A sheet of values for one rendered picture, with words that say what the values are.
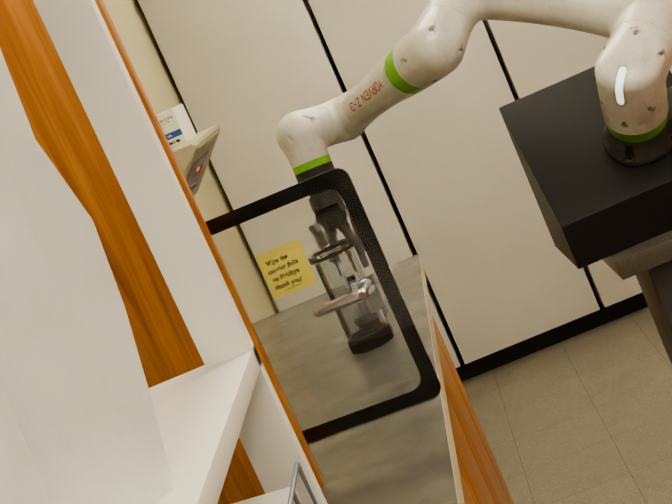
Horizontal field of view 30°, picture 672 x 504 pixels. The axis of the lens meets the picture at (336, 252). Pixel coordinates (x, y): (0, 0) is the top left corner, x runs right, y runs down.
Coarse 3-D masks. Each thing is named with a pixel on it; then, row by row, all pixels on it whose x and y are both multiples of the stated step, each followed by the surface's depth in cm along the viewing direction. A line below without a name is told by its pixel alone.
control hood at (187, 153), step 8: (208, 128) 224; (216, 128) 221; (200, 136) 207; (208, 136) 210; (216, 136) 223; (184, 144) 204; (192, 144) 195; (200, 144) 201; (208, 144) 213; (176, 152) 196; (184, 152) 195; (192, 152) 195; (200, 152) 205; (208, 152) 219; (184, 160) 195; (192, 160) 196; (208, 160) 226; (184, 168) 196; (184, 176) 196; (200, 176) 222
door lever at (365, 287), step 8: (368, 280) 195; (360, 288) 196; (368, 288) 194; (344, 296) 192; (352, 296) 191; (360, 296) 191; (368, 296) 191; (328, 304) 192; (336, 304) 192; (344, 304) 192; (320, 312) 192; (328, 312) 192
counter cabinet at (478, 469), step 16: (448, 352) 340; (448, 368) 312; (448, 384) 289; (448, 400) 270; (464, 400) 322; (464, 416) 298; (464, 432) 277; (480, 432) 332; (464, 448) 258; (480, 448) 306; (464, 464) 242; (480, 464) 284; (496, 464) 343; (464, 480) 229; (480, 480) 265; (496, 480) 315; (464, 496) 216; (480, 496) 248; (496, 496) 292
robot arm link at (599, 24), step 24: (432, 0) 261; (456, 0) 259; (480, 0) 261; (504, 0) 259; (528, 0) 257; (552, 0) 255; (576, 0) 253; (600, 0) 251; (624, 0) 248; (648, 0) 246; (552, 24) 259; (576, 24) 255; (600, 24) 252
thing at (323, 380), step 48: (288, 192) 194; (336, 192) 193; (240, 240) 197; (288, 240) 196; (336, 240) 195; (240, 288) 199; (336, 288) 196; (384, 288) 195; (288, 336) 200; (336, 336) 198; (384, 336) 197; (288, 384) 202; (336, 384) 200; (384, 384) 199; (432, 384) 198; (336, 432) 202
